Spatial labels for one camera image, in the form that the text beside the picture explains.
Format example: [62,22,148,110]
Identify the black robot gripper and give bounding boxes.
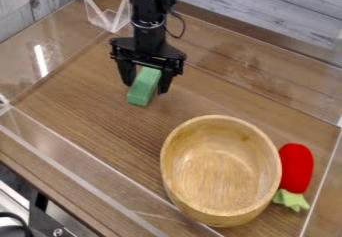
[108,22,188,95]

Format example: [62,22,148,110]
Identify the green rectangular block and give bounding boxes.
[127,67,161,106]

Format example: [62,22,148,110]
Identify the brown wooden bowl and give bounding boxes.
[160,115,282,228]

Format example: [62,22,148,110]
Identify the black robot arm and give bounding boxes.
[109,0,187,94]

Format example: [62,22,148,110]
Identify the red plush strawberry toy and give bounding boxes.
[272,143,314,213]

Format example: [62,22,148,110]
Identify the clear acrylic corner bracket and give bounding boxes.
[84,0,131,33]

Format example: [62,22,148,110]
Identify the black cable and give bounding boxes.
[164,9,187,39]

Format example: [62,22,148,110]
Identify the black metal table bracket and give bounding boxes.
[28,192,77,237]

